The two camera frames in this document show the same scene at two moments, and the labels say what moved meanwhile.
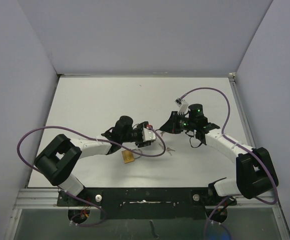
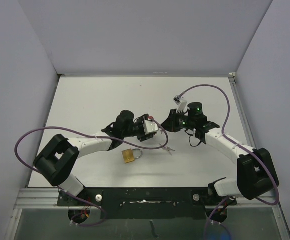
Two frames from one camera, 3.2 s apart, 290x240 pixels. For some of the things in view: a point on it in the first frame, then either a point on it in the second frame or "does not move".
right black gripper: [171, 126] does not move
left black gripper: [139, 127] to [142, 136]
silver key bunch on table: [168, 149] does not move
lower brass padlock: [128, 156] does not move
